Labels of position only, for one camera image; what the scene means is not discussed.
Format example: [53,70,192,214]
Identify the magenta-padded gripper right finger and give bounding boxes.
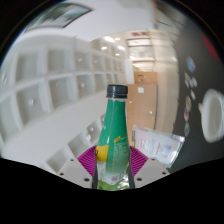
[128,145,171,190]

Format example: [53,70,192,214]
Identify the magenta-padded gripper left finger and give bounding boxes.
[57,145,99,189]

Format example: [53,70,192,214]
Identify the green plastic drink bottle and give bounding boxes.
[95,84,134,191]

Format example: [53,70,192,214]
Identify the round colourful sticker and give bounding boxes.
[183,121,191,137]
[185,95,193,112]
[183,107,190,122]

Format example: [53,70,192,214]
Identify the white dotted mug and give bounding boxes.
[198,88,224,144]

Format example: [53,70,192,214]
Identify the blue rectangular card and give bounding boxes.
[185,55,197,73]

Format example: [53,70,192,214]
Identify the recessed ceiling lights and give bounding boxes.
[28,34,126,104]

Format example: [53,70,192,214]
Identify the framed landscape picture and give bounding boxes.
[31,2,93,32]

